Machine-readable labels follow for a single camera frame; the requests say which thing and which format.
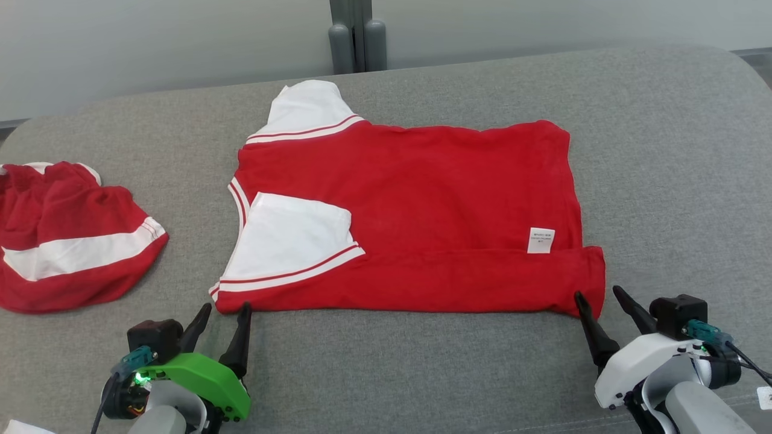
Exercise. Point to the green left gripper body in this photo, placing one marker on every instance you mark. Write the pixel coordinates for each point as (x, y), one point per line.
(205, 374)

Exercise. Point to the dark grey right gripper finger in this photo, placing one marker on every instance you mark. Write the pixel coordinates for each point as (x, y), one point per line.
(597, 337)
(636, 313)

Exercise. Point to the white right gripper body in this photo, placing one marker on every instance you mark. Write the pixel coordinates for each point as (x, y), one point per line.
(633, 361)

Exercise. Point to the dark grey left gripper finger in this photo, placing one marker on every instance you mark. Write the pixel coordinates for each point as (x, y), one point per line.
(238, 352)
(194, 331)

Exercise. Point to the red white-striped shorts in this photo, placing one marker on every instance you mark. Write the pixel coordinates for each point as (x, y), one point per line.
(66, 217)

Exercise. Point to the red white-sleeved t-shirt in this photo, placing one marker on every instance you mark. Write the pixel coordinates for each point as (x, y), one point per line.
(434, 193)

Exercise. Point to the white tape label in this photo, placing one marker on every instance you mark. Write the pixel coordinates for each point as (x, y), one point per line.
(765, 398)
(15, 428)

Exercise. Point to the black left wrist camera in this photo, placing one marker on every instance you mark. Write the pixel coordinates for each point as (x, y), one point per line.
(154, 337)

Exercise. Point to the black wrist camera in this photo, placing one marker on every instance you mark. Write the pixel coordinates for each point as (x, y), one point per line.
(154, 337)
(678, 313)

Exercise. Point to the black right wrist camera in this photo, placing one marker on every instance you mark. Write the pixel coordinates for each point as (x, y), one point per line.
(678, 313)

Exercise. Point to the grey double partition post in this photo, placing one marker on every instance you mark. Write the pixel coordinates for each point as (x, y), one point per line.
(359, 36)

